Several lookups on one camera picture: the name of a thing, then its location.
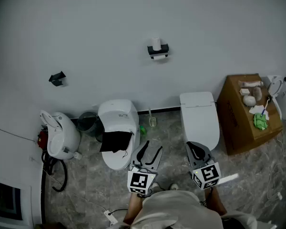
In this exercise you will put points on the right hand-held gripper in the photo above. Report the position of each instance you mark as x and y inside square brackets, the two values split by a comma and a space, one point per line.
[208, 174]

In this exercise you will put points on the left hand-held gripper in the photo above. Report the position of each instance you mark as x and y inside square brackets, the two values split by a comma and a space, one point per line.
[139, 181]

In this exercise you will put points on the person's right forearm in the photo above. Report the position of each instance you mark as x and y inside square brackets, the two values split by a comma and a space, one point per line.
[215, 200]

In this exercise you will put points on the person's left forearm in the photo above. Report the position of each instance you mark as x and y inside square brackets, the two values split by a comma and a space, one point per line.
[133, 207]

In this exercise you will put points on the white toilet with closed lid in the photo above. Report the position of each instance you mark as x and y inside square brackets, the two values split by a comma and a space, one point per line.
[199, 120]

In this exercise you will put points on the white toilet with open lid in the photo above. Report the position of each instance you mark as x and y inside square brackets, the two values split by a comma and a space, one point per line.
[116, 111]

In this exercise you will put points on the green bottle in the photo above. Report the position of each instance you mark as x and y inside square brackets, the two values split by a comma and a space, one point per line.
[143, 130]

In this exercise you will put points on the person's left shoe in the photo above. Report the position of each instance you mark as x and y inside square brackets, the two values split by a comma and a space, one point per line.
[158, 187]

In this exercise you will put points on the person's shoe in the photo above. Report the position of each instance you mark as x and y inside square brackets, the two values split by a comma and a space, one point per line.
[174, 187]
[158, 187]

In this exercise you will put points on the black cloth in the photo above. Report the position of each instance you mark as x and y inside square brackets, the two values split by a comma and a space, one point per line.
[114, 142]

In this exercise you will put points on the white flat strip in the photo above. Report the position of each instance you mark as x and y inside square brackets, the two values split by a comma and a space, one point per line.
[228, 178]

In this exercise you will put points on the person's right shoe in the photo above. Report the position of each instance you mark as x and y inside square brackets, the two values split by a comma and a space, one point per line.
[174, 187]

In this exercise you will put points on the brown cardboard box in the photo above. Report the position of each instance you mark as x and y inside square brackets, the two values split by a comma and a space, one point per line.
[236, 118]

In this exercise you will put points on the person's beige clothing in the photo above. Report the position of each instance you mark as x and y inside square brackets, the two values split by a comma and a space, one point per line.
[176, 211]

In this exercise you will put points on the dark mesh waste bin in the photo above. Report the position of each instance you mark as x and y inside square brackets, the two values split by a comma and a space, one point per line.
[88, 124]

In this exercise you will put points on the small white round cap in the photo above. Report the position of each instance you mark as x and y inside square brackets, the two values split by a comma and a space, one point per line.
[78, 155]

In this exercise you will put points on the white power strip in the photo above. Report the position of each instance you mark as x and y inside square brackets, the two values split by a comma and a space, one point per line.
[110, 217]

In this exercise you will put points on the green cloth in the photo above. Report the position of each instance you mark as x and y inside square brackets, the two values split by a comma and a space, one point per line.
[260, 122]

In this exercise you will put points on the white crumpled tissue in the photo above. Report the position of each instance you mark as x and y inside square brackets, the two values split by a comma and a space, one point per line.
[257, 109]

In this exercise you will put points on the white round sponge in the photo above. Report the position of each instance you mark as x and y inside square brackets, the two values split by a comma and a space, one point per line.
[249, 100]

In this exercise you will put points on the small white box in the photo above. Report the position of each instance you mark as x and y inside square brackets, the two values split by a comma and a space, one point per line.
[244, 91]

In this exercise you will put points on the blue and white brush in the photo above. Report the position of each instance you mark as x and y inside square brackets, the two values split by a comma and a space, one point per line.
[265, 107]

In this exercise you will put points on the brown furry brush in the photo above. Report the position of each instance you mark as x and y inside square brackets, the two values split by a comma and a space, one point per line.
[257, 93]

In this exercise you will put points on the wrapped long package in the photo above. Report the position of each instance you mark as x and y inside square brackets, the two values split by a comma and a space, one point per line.
[250, 83]

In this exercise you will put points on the red device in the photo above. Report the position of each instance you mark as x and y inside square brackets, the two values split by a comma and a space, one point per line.
[42, 139]

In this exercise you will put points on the black wall paper holder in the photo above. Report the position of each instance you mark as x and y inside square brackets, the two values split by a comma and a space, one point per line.
[164, 48]

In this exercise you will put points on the small black wall bracket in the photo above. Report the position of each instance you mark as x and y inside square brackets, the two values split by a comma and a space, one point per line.
[56, 77]

